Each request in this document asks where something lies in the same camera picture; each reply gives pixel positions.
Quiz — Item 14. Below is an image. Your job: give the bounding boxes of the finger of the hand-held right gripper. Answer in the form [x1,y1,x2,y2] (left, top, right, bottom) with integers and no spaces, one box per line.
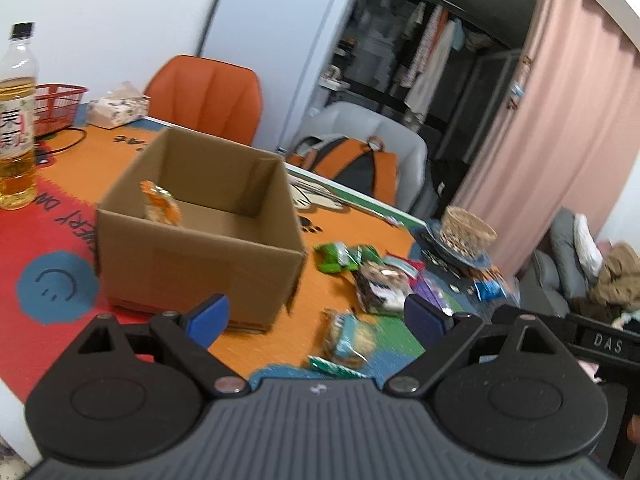
[492,304,571,333]

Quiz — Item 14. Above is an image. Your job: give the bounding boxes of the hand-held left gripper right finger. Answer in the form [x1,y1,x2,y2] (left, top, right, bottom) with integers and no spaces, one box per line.
[386,294,572,399]

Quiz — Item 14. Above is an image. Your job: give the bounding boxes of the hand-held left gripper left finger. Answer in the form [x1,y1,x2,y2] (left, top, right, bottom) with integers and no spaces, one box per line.
[69,294,251,399]

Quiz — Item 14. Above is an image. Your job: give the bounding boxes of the blue snack packet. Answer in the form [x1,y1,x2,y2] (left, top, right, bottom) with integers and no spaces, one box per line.
[472,267,521,303]

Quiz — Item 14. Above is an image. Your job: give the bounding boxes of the brown cardboard box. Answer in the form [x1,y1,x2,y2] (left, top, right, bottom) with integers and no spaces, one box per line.
[95,126,307,335]

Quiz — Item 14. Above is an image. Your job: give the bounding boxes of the dark brown white snack packet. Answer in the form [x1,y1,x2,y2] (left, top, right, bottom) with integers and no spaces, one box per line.
[352,259,413,316]

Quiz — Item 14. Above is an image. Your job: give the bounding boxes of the light blue cookie packet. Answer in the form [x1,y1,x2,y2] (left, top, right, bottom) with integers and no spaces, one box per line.
[320,310,378,368]

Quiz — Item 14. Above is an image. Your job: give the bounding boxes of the green snack packet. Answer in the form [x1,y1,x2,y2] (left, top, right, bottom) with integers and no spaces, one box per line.
[314,241,363,275]
[307,355,368,380]

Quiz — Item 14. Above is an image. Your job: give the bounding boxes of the orange snack packet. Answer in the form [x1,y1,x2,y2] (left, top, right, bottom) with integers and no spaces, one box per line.
[139,180,183,226]

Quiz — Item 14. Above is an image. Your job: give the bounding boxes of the purple snack packet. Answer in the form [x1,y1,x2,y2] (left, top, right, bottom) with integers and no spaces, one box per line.
[412,272,453,316]

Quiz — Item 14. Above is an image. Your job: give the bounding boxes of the brown clothes pile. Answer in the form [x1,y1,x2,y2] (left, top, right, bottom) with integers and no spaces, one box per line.
[590,242,640,311]

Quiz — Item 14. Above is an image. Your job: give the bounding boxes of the blue plate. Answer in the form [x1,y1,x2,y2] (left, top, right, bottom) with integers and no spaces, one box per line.
[411,222,493,268]

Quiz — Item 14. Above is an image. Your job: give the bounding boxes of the grey sofa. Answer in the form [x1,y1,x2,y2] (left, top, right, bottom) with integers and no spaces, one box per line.
[532,207,640,321]

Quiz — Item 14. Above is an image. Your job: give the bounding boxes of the woven bamboo basket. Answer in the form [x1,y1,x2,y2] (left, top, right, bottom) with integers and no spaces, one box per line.
[440,205,498,261]

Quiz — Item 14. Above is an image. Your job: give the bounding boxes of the white pillow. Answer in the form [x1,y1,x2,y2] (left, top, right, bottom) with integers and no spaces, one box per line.
[574,214,603,281]

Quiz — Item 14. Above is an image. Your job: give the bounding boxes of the black bag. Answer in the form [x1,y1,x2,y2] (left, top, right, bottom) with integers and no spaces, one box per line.
[425,160,471,221]

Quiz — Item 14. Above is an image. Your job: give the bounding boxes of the orange grey backpack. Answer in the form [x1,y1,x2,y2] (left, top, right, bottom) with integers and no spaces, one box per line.
[286,135,401,206]

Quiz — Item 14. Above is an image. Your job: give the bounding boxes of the pink curtain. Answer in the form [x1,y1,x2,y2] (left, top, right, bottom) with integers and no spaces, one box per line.
[457,0,640,276]

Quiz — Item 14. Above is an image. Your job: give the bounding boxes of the grey chair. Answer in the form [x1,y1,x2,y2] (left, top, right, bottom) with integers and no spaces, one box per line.
[292,101,429,216]

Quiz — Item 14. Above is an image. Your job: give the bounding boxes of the metal framed glass door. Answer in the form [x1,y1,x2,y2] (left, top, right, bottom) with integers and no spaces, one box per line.
[465,49,525,166]

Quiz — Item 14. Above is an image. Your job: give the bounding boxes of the orange chair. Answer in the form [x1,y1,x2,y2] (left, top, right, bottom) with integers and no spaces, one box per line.
[143,55,264,147]

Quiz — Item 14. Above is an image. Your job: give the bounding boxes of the floral tissue box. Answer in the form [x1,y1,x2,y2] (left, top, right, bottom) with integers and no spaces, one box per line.
[86,81,151,128]

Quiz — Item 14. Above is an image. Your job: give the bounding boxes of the white hanging shirt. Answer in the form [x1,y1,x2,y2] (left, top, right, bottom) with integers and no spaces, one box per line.
[404,30,456,116]

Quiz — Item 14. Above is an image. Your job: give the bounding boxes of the red plastic basket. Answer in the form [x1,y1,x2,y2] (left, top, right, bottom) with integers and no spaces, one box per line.
[34,83,90,136]

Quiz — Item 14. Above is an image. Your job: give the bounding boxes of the floral hanging garment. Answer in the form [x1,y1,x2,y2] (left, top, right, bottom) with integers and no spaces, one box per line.
[400,5,446,86]

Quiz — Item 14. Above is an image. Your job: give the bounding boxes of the clear tea bottle black cap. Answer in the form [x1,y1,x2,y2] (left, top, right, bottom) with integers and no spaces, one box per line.
[0,22,40,211]

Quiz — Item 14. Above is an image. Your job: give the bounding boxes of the white refrigerator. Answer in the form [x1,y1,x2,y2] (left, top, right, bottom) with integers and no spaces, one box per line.
[200,0,361,153]

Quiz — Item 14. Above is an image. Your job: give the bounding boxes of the black cable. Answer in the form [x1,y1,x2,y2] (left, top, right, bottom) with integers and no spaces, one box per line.
[32,127,87,153]

